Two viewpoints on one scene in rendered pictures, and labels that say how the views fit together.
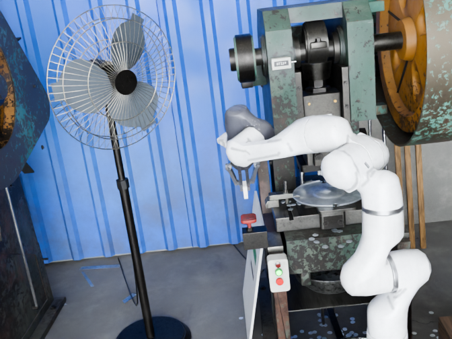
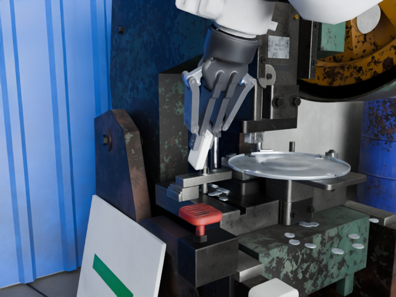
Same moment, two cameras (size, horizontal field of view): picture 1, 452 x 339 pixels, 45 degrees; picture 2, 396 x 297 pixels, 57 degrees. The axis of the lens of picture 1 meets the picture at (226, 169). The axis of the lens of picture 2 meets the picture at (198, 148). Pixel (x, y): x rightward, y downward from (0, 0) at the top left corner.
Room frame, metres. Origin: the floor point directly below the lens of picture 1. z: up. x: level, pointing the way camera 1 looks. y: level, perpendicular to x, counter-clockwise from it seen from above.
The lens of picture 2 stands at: (1.45, 0.30, 0.98)
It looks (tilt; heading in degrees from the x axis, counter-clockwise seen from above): 10 degrees down; 324
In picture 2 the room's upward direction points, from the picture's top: straight up
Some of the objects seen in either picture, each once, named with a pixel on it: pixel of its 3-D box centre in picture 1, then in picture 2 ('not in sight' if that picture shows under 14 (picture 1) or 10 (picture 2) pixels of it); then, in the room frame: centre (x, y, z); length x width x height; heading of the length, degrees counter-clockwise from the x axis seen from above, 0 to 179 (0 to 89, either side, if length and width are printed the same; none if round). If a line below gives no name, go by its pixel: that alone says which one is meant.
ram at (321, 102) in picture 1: (321, 125); (265, 59); (2.12, -0.40, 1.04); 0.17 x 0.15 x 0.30; 178
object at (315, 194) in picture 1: (329, 192); (286, 163); (2.03, -0.40, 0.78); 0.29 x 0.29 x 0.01
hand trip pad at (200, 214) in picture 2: (249, 225); (200, 230); (1.94, -0.06, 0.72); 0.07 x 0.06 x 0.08; 178
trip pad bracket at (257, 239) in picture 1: (256, 249); (208, 281); (1.94, -0.08, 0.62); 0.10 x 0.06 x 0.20; 88
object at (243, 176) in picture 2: not in sight; (253, 164); (2.15, -0.40, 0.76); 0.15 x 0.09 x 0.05; 88
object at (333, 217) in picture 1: (332, 212); (300, 194); (1.98, -0.39, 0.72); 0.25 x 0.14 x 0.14; 178
